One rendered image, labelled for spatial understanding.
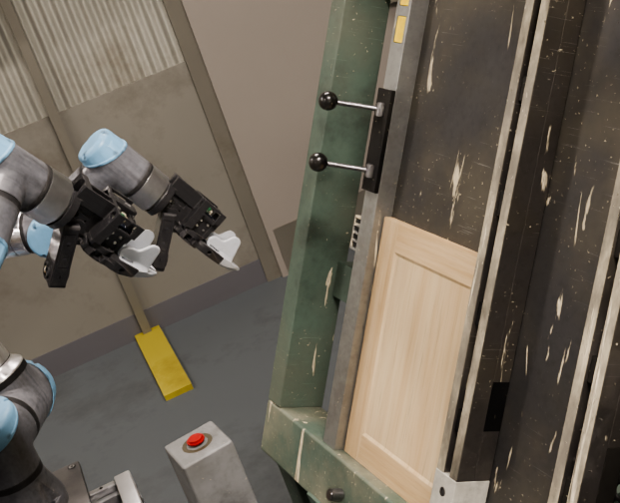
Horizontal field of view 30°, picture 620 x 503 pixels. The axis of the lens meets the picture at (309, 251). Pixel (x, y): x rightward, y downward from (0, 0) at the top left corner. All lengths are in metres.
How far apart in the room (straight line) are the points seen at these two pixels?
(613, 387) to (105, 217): 0.76
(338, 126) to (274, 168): 2.73
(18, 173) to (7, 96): 3.37
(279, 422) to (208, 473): 0.20
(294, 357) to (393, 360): 0.38
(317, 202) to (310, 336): 0.30
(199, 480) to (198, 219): 0.65
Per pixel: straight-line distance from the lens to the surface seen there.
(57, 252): 1.66
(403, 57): 2.20
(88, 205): 1.63
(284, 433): 2.52
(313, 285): 2.48
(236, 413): 4.41
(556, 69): 1.84
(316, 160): 2.21
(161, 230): 2.06
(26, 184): 1.57
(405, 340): 2.16
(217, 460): 2.45
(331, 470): 2.34
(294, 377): 2.53
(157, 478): 4.24
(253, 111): 5.07
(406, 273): 2.16
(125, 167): 2.00
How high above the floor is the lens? 2.18
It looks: 23 degrees down
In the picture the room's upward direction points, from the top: 19 degrees counter-clockwise
